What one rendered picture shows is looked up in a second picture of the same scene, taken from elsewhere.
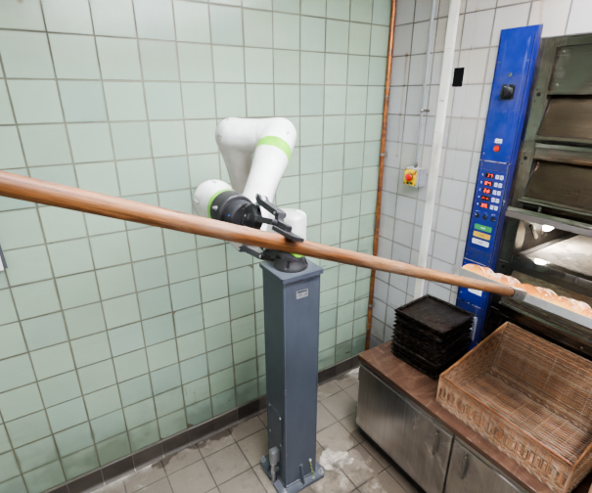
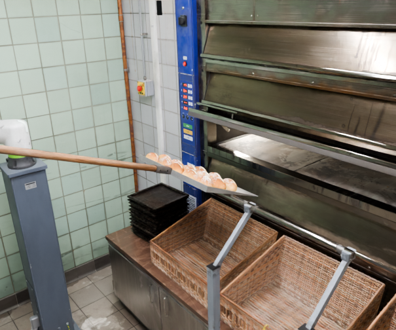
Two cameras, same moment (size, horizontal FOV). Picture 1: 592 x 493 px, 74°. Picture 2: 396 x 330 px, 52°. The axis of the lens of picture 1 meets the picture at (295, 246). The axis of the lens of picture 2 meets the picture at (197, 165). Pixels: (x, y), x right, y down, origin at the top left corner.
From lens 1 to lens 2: 0.96 m
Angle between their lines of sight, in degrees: 6
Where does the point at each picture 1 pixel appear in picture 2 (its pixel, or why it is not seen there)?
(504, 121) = (185, 43)
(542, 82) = (201, 14)
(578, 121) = (222, 43)
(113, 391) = not seen: outside the picture
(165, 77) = not seen: outside the picture
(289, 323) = (22, 209)
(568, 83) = (215, 15)
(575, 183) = (229, 88)
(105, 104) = not seen: outside the picture
